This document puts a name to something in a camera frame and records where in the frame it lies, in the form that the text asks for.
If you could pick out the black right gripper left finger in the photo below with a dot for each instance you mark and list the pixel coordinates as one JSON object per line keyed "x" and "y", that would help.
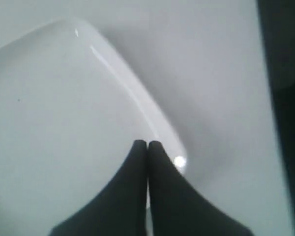
{"x": 120, "y": 208}

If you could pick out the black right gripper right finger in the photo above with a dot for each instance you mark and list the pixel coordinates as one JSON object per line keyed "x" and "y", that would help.
{"x": 176, "y": 207}

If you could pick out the white rectangular ceramic plate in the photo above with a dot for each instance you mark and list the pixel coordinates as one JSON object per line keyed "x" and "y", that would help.
{"x": 70, "y": 109}

